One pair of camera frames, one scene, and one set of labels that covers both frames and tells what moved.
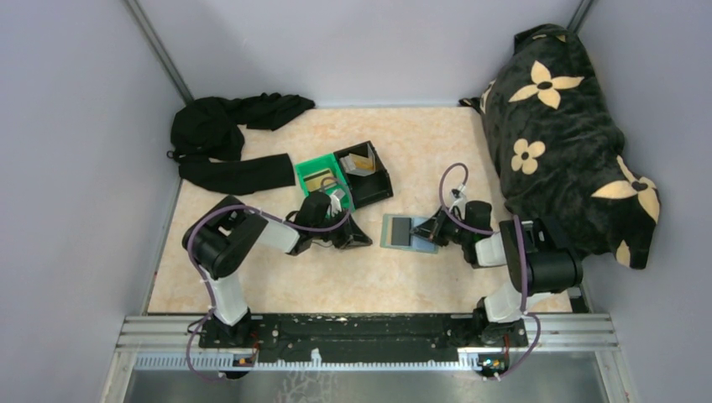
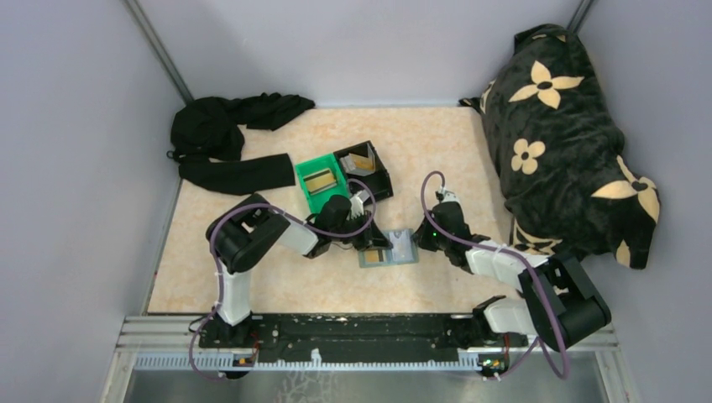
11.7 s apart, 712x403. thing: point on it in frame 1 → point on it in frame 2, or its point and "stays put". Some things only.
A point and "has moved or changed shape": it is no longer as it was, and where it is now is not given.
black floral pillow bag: [559, 147] stays put
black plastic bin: [369, 189] stays put
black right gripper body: [444, 232] → [429, 239]
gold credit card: [363, 162] stays put
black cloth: [208, 144] stays put
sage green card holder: [417, 243] has moved or changed shape
